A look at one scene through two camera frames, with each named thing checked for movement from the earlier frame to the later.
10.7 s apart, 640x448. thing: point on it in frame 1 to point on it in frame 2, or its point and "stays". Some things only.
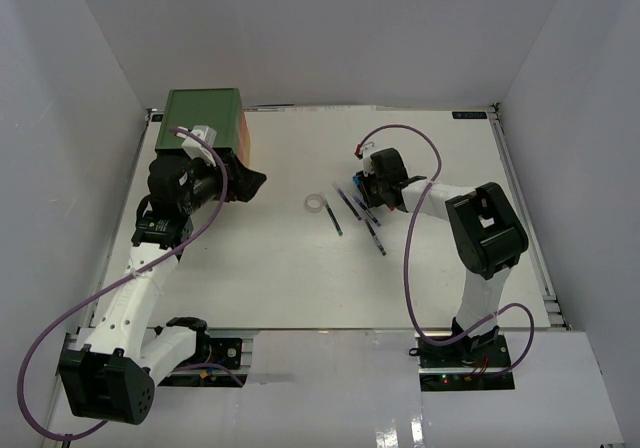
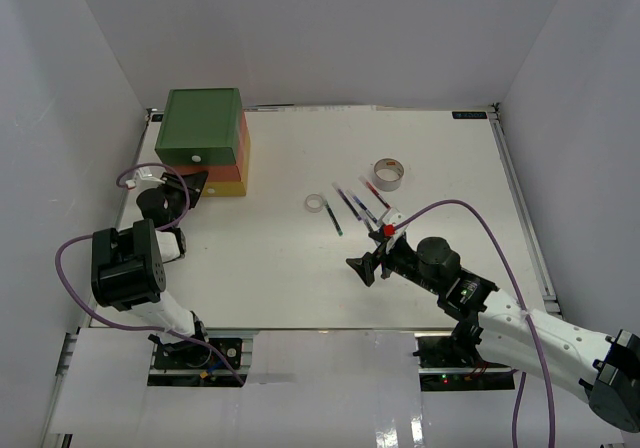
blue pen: [366, 211] stays
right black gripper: [364, 185] to [366, 266]
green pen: [333, 218] stays
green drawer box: [219, 108] stays
